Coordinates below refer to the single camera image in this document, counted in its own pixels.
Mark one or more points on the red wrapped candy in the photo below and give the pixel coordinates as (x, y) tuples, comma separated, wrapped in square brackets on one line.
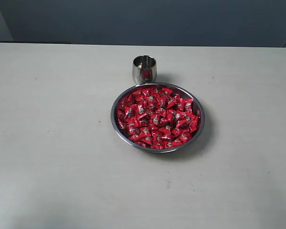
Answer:
[(168, 144), (185, 137), (141, 112), (157, 139), (148, 140), (135, 138)]

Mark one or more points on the stainless steel cup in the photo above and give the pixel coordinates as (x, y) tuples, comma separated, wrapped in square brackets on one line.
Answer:
[(144, 69)]

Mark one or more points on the metal bowl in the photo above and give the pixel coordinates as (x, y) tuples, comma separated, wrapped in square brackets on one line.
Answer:
[(172, 110)]

